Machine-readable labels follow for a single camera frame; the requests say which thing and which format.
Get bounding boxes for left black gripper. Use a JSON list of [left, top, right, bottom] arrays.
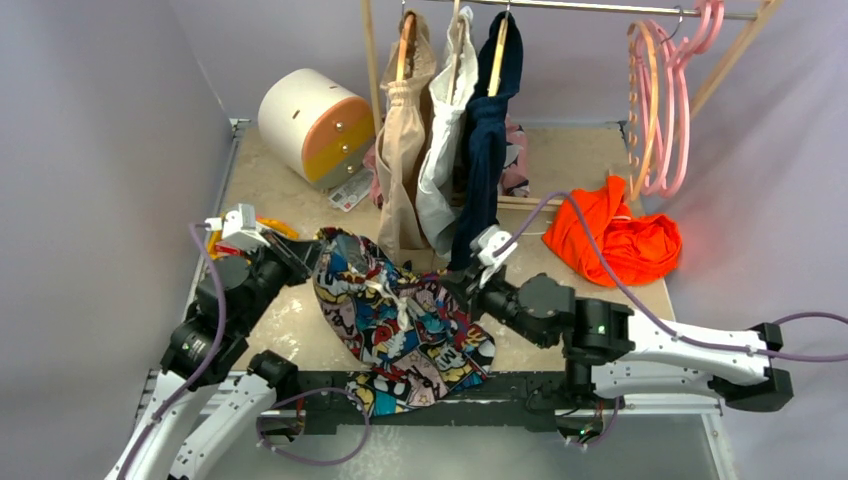
[[236, 227, 326, 332]]

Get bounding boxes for colourful comic print shorts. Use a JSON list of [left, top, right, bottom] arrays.
[[313, 227, 496, 417]]

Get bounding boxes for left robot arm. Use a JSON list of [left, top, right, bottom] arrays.
[[107, 230, 323, 479]]

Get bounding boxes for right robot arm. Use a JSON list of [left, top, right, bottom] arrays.
[[439, 270, 794, 413]]

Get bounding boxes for white hanging shorts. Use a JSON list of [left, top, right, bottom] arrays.
[[415, 5, 479, 260]]

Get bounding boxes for navy hanging shorts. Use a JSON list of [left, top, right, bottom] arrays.
[[448, 11, 524, 270]]

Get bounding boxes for beige hanging shorts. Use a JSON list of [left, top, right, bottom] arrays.
[[375, 9, 436, 265]]

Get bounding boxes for pink plastic hanger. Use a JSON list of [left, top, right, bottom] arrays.
[[640, 1, 725, 198]]

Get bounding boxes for wooden empty hanger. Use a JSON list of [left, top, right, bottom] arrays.
[[626, 21, 660, 202]]

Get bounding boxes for yellow plastic bin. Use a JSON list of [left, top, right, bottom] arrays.
[[206, 216, 299, 260]]

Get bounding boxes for paper label card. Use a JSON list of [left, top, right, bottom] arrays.
[[328, 168, 375, 212]]

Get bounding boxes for pink patterned garment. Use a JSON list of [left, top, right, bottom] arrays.
[[498, 116, 530, 198]]

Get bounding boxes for white round drawer cabinet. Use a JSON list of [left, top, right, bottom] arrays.
[[257, 68, 376, 190]]

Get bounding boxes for orange garment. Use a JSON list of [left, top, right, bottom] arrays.
[[542, 176, 683, 287]]

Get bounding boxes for wooden clothes rack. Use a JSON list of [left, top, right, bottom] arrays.
[[351, 1, 783, 200]]

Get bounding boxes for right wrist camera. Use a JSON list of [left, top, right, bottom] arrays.
[[471, 225, 517, 287]]

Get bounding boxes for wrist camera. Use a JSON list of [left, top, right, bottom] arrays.
[[205, 203, 269, 255], [471, 225, 517, 287]]

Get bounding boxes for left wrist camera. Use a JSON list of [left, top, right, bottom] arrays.
[[205, 203, 269, 255]]

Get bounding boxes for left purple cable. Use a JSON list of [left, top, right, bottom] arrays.
[[115, 221, 230, 480]]

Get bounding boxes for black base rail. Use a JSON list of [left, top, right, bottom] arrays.
[[298, 371, 598, 435]]

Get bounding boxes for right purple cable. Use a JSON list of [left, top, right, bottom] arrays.
[[493, 192, 848, 364]]

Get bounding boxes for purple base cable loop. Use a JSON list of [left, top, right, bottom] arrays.
[[254, 386, 370, 467]]

